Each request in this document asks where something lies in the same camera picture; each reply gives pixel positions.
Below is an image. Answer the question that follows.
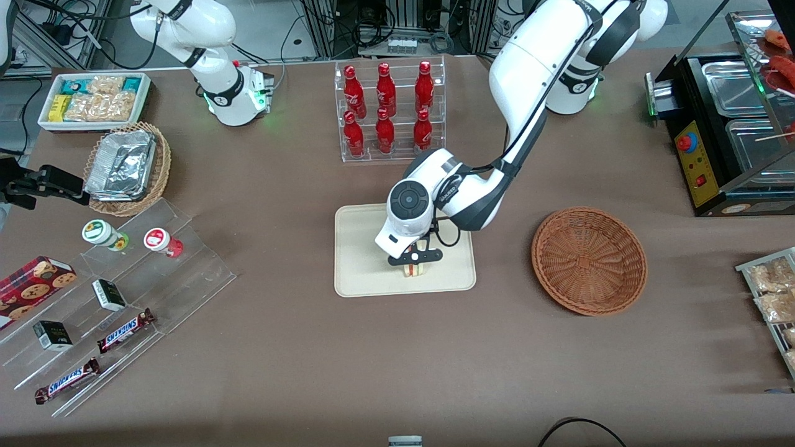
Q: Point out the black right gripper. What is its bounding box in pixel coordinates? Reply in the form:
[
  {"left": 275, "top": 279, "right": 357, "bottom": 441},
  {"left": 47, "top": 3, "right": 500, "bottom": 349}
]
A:
[{"left": 0, "top": 158, "right": 90, "bottom": 210}]

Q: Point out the beige rectangular tray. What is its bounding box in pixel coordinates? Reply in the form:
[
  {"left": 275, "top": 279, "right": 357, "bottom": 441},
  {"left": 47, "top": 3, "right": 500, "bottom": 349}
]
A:
[{"left": 334, "top": 203, "right": 477, "bottom": 299}]

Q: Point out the light oval wicker basket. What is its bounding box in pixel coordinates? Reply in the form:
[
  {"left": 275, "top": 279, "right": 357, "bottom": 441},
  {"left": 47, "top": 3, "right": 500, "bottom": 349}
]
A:
[{"left": 83, "top": 122, "right": 172, "bottom": 218}]

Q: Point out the brown round wicker basket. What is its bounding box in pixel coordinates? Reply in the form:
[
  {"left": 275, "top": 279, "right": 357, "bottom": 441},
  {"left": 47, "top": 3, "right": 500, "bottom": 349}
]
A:
[{"left": 531, "top": 206, "right": 648, "bottom": 317}]

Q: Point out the aluminium foil container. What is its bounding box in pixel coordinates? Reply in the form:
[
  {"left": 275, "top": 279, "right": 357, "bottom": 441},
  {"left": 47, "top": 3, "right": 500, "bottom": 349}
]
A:
[{"left": 85, "top": 130, "right": 157, "bottom": 202}]

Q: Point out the green lid yogurt cup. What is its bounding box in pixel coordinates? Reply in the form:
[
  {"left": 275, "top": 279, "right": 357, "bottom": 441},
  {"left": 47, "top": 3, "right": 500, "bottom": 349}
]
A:
[{"left": 81, "top": 219, "right": 130, "bottom": 252}]

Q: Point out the yellow snack packet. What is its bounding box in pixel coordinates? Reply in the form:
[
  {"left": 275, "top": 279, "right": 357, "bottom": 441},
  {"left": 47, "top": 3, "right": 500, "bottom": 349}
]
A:
[{"left": 48, "top": 94, "right": 73, "bottom": 123}]

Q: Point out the clear rice cracker bag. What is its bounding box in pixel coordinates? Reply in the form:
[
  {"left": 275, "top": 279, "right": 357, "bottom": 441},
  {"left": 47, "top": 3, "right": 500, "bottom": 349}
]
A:
[
  {"left": 64, "top": 93, "right": 104, "bottom": 122},
  {"left": 99, "top": 91, "right": 137, "bottom": 122},
  {"left": 86, "top": 75, "right": 125, "bottom": 96}
]

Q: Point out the red cookie box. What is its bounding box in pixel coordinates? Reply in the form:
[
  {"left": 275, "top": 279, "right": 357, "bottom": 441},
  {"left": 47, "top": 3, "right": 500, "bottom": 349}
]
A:
[{"left": 0, "top": 255, "right": 78, "bottom": 331}]

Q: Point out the red lid yogurt cup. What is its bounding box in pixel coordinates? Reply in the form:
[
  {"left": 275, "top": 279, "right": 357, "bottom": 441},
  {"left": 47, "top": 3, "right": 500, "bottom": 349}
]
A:
[{"left": 143, "top": 227, "right": 184, "bottom": 259}]

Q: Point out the clear acrylic bottle rack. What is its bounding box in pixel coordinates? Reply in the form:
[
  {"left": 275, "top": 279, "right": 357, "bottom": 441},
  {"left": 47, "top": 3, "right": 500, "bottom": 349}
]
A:
[{"left": 334, "top": 55, "right": 447, "bottom": 164}]

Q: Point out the white rectangular snack tub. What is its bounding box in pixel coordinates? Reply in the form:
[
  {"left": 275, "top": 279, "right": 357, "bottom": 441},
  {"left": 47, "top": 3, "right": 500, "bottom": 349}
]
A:
[{"left": 38, "top": 72, "right": 152, "bottom": 133}]

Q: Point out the small black box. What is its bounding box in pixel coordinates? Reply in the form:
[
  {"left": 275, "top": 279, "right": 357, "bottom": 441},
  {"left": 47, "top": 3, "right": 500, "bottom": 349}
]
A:
[
  {"left": 32, "top": 320, "right": 74, "bottom": 352},
  {"left": 91, "top": 279, "right": 127, "bottom": 312}
]

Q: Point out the red cola bottle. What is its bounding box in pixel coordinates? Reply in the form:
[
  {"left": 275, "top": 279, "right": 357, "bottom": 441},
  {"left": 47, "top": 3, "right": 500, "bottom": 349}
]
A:
[
  {"left": 375, "top": 62, "right": 398, "bottom": 117},
  {"left": 342, "top": 111, "right": 366, "bottom": 158},
  {"left": 414, "top": 60, "right": 435, "bottom": 114},
  {"left": 375, "top": 108, "right": 396, "bottom": 155},
  {"left": 412, "top": 109, "right": 434, "bottom": 153},
  {"left": 343, "top": 65, "right": 368, "bottom": 120}
]

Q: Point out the clear acrylic stepped display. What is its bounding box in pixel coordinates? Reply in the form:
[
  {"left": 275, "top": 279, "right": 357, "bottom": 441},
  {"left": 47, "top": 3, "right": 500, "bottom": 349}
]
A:
[{"left": 0, "top": 197, "right": 237, "bottom": 418}]

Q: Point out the brown Snickers bar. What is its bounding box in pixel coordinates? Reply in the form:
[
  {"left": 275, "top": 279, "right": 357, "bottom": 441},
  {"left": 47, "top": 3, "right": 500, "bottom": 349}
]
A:
[
  {"left": 34, "top": 357, "right": 101, "bottom": 405},
  {"left": 96, "top": 308, "right": 156, "bottom": 354}
]

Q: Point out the black food warmer machine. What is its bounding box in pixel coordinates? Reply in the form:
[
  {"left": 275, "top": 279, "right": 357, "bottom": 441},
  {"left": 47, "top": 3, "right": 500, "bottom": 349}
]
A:
[{"left": 644, "top": 0, "right": 795, "bottom": 218}]

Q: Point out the steel warmer pan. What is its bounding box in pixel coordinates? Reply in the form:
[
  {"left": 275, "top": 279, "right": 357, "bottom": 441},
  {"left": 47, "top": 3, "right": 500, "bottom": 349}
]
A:
[
  {"left": 701, "top": 60, "right": 769, "bottom": 118},
  {"left": 725, "top": 117, "right": 795, "bottom": 173}
]

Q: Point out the red sausage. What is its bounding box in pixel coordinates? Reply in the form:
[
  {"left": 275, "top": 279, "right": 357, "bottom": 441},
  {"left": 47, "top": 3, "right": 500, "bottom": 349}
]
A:
[
  {"left": 769, "top": 55, "right": 795, "bottom": 94},
  {"left": 763, "top": 29, "right": 794, "bottom": 52}
]

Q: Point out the black cable loop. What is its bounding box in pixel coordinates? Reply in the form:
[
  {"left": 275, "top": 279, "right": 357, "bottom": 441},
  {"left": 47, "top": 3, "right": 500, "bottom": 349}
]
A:
[{"left": 537, "top": 417, "right": 629, "bottom": 447}]

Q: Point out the aluminium frame rack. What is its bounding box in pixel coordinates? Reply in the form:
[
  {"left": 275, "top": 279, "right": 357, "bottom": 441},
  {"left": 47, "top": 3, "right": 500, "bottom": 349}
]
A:
[{"left": 301, "top": 0, "right": 497, "bottom": 58}]

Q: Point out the grey wire tray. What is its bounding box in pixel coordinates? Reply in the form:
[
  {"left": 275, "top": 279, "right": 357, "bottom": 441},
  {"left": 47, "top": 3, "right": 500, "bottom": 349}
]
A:
[{"left": 735, "top": 246, "right": 795, "bottom": 381}]

